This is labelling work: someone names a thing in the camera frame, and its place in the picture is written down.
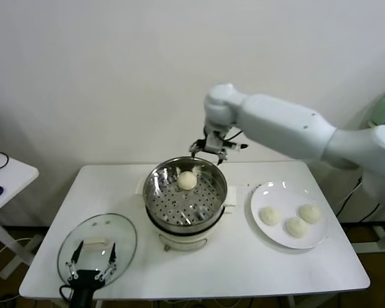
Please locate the white round plate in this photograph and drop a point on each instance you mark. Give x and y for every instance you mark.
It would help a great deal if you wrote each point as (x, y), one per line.
(276, 195)

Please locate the white electric cooker pot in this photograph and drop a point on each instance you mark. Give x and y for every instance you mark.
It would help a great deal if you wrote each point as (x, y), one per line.
(179, 239)

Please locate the stainless steel steamer basket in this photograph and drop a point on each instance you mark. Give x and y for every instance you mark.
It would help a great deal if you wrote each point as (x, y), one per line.
(167, 205)

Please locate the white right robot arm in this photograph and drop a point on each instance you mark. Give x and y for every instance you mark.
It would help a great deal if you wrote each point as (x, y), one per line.
(276, 118)

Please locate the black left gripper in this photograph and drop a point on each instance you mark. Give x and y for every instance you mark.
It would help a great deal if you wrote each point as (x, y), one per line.
(86, 282)

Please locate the white steamed baozi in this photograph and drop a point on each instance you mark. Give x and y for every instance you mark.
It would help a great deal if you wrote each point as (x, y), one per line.
(296, 227)
(270, 215)
(309, 213)
(186, 180)

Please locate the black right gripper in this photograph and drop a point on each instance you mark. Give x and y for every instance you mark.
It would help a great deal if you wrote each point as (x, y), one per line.
(213, 141)

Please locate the glass pot lid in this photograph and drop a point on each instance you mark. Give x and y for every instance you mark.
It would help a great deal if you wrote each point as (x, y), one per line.
(93, 224)

